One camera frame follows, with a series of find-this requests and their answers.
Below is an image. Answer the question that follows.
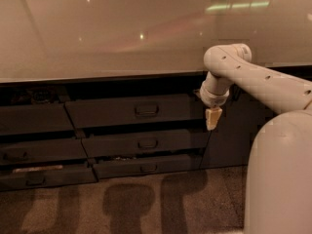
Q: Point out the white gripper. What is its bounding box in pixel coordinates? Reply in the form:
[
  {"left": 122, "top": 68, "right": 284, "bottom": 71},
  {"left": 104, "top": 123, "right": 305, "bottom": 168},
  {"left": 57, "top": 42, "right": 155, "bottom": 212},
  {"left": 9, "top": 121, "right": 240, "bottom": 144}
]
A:
[{"left": 199, "top": 83, "right": 229, "bottom": 131}]

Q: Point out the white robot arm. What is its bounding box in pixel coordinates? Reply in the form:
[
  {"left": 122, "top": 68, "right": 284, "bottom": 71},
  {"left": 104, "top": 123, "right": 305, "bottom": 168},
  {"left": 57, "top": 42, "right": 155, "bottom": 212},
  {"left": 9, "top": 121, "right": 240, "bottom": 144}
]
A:
[{"left": 199, "top": 44, "right": 312, "bottom": 234}]

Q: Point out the dark cabinet door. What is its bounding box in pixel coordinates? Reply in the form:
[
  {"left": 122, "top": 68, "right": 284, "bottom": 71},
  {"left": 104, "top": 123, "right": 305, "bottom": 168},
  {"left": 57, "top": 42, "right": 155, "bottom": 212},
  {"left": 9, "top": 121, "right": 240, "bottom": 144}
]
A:
[{"left": 201, "top": 86, "right": 275, "bottom": 169}]

